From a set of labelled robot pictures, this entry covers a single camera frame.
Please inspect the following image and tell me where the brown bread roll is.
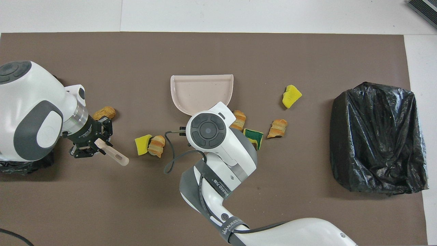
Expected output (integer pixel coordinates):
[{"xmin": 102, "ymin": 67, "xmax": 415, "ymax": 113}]
[{"xmin": 93, "ymin": 106, "xmax": 116, "ymax": 121}]

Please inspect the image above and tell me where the dark grey ribbed device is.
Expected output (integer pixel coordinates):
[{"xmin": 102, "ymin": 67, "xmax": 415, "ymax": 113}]
[{"xmin": 407, "ymin": 0, "xmax": 437, "ymax": 29}]

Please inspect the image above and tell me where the beige hand brush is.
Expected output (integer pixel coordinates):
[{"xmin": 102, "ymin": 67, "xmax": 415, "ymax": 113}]
[{"xmin": 94, "ymin": 138, "xmax": 130, "ymax": 167}]

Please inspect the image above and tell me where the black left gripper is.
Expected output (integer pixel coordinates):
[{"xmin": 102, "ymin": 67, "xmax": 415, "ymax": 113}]
[{"xmin": 62, "ymin": 115, "xmax": 113, "ymax": 160}]

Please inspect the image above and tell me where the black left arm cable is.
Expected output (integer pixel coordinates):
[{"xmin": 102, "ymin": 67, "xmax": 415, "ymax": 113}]
[{"xmin": 0, "ymin": 228, "xmax": 34, "ymax": 246}]

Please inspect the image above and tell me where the black bag lined pink bin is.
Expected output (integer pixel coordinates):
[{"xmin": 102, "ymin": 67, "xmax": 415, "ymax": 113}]
[{"xmin": 0, "ymin": 150, "xmax": 54, "ymax": 175}]

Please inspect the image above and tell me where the beige plastic dustpan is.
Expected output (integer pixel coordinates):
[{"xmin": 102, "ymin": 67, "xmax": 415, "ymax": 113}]
[{"xmin": 170, "ymin": 74, "xmax": 234, "ymax": 117}]

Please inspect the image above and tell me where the green and yellow sponge piece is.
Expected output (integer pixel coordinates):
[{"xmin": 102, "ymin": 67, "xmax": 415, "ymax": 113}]
[{"xmin": 243, "ymin": 128, "xmax": 264, "ymax": 151}]

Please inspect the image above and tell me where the striped croissant piece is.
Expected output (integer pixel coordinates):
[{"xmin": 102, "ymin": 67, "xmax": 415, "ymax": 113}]
[
  {"xmin": 267, "ymin": 119, "xmax": 288, "ymax": 139},
  {"xmin": 147, "ymin": 135, "xmax": 166, "ymax": 158},
  {"xmin": 230, "ymin": 110, "xmax": 246, "ymax": 132}
]

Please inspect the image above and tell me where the brown table mat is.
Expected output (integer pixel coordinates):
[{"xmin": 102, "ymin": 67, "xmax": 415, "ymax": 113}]
[{"xmin": 0, "ymin": 32, "xmax": 428, "ymax": 246}]

